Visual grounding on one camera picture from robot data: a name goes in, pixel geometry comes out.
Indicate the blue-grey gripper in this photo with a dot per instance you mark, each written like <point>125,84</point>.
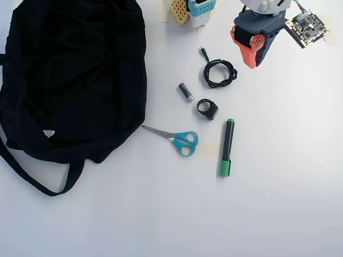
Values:
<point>241,36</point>

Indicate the white and teal robot arm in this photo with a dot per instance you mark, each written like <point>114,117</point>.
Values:
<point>201,18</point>

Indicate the black fabric bag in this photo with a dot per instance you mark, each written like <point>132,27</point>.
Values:
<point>69,80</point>

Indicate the black cylindrical battery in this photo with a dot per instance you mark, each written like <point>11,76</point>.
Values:
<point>185,92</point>

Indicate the yellow perforated base block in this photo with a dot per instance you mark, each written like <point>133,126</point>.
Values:
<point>179,12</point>

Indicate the green and black marker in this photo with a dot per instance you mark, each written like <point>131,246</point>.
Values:
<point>227,142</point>

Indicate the long beige tape strip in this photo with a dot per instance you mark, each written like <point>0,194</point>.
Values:
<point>164,12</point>

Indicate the small beige tape strip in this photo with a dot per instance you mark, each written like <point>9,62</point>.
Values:
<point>207,149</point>

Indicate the square camera circuit board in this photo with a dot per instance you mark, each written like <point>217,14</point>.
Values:
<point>308,28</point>

